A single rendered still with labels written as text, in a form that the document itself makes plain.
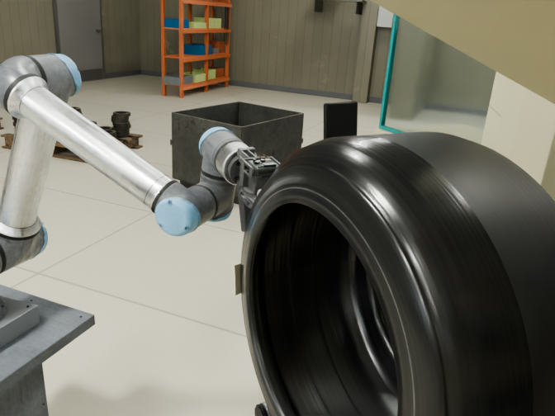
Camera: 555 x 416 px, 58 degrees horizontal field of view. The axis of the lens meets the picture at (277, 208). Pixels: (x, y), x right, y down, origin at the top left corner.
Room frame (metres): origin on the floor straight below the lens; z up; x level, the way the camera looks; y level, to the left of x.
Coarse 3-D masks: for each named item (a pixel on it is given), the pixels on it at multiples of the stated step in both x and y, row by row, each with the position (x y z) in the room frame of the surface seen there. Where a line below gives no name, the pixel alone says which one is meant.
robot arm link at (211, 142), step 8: (216, 128) 1.20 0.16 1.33; (224, 128) 1.21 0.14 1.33; (208, 136) 1.17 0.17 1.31; (216, 136) 1.16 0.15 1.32; (224, 136) 1.15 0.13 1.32; (232, 136) 1.15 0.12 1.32; (200, 144) 1.18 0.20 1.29; (208, 144) 1.15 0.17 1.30; (216, 144) 1.13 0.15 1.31; (224, 144) 1.11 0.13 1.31; (200, 152) 1.19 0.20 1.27; (208, 152) 1.14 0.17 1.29; (216, 152) 1.11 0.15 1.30; (208, 160) 1.15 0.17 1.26; (208, 168) 1.15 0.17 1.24; (216, 168) 1.11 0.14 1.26; (216, 176) 1.14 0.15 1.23
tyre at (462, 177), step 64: (320, 192) 0.61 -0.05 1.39; (384, 192) 0.55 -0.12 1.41; (448, 192) 0.54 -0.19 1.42; (512, 192) 0.58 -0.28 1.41; (256, 256) 0.78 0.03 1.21; (320, 256) 0.93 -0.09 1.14; (384, 256) 0.50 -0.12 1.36; (448, 256) 0.47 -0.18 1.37; (512, 256) 0.50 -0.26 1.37; (256, 320) 0.76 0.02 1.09; (320, 320) 0.88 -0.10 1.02; (384, 320) 0.87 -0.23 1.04; (448, 320) 0.44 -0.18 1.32; (512, 320) 0.44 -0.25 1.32; (320, 384) 0.78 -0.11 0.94; (384, 384) 0.80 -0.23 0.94; (448, 384) 0.41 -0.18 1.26; (512, 384) 0.41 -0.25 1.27
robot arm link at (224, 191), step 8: (208, 176) 1.15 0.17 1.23; (200, 184) 1.13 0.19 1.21; (208, 184) 1.14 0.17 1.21; (216, 184) 1.14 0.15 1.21; (224, 184) 1.14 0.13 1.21; (232, 184) 1.16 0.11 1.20; (216, 192) 1.12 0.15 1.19; (224, 192) 1.15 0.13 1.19; (232, 192) 1.17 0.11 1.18; (224, 200) 1.14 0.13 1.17; (232, 200) 1.17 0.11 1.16; (224, 208) 1.14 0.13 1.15; (232, 208) 1.18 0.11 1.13; (216, 216) 1.15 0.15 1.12; (224, 216) 1.16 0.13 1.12
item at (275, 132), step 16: (176, 112) 4.53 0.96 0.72; (192, 112) 4.71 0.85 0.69; (208, 112) 4.90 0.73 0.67; (224, 112) 5.11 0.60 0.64; (240, 112) 5.30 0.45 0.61; (256, 112) 5.19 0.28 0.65; (272, 112) 5.09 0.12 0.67; (288, 112) 4.99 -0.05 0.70; (176, 128) 4.45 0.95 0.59; (192, 128) 4.35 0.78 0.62; (208, 128) 4.26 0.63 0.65; (240, 128) 4.08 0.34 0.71; (256, 128) 4.23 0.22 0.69; (272, 128) 4.44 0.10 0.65; (288, 128) 4.68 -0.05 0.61; (176, 144) 4.46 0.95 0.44; (192, 144) 4.35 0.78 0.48; (256, 144) 4.24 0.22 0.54; (272, 144) 4.45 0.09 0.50; (288, 144) 4.69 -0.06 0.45; (176, 160) 4.46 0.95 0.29; (192, 160) 4.35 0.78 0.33; (176, 176) 4.46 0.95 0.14; (192, 176) 4.35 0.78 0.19
